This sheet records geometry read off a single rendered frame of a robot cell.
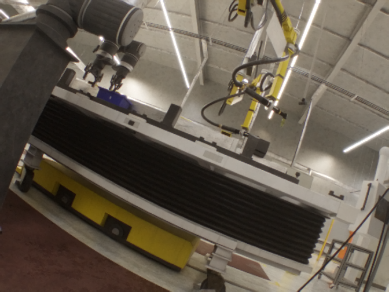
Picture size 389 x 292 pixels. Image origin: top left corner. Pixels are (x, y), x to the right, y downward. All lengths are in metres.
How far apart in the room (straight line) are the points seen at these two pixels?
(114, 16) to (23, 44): 0.41
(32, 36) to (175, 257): 1.59
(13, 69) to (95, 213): 1.31
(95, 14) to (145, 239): 1.47
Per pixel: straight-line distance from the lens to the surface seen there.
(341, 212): 1.50
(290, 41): 2.22
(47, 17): 1.27
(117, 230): 2.04
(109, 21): 1.19
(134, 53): 1.77
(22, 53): 1.14
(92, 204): 2.07
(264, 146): 1.78
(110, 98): 1.72
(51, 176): 2.32
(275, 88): 1.99
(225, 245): 1.54
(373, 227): 4.10
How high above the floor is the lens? 0.58
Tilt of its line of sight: 10 degrees up
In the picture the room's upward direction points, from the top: 24 degrees clockwise
